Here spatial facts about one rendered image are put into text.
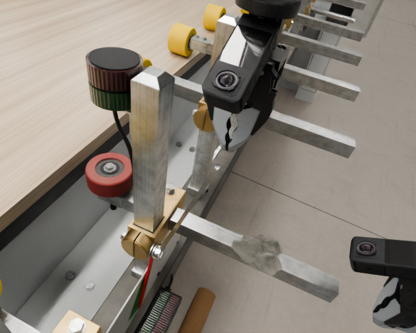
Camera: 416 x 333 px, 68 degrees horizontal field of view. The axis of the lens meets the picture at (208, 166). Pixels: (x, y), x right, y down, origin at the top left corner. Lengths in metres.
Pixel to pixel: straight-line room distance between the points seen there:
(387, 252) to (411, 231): 1.67
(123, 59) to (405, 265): 0.41
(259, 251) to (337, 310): 1.11
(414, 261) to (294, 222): 1.33
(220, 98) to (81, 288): 0.55
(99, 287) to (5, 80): 0.49
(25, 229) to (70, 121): 0.21
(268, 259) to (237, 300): 0.94
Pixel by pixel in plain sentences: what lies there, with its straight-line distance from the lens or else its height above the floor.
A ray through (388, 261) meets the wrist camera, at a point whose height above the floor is 0.97.
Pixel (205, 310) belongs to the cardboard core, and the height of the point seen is 0.07.
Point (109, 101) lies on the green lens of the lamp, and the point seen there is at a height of 1.10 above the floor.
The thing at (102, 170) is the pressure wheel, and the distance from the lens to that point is 0.55.
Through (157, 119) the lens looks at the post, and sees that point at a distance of 0.35.
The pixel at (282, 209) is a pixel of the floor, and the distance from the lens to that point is 1.80.
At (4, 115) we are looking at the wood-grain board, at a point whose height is 0.90.
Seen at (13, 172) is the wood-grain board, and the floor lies 0.90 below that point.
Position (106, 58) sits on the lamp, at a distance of 0.36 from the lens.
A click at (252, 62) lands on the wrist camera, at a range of 0.34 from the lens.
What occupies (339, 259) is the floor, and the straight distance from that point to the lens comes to 1.75.
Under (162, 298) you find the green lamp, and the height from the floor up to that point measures 0.70.
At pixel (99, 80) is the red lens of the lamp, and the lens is 0.35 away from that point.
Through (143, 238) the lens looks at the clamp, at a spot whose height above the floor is 0.87.
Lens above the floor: 1.29
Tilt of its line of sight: 43 degrees down
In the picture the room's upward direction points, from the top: 12 degrees clockwise
